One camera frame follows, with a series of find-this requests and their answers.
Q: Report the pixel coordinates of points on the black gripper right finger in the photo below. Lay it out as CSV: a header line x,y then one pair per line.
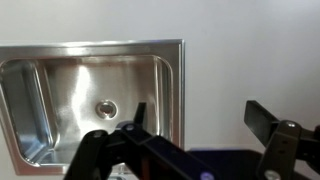
x,y
283,143

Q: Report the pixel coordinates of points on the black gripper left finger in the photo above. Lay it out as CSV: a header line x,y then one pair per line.
x,y
146,156

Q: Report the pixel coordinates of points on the stainless steel sink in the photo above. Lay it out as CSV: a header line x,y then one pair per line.
x,y
76,86

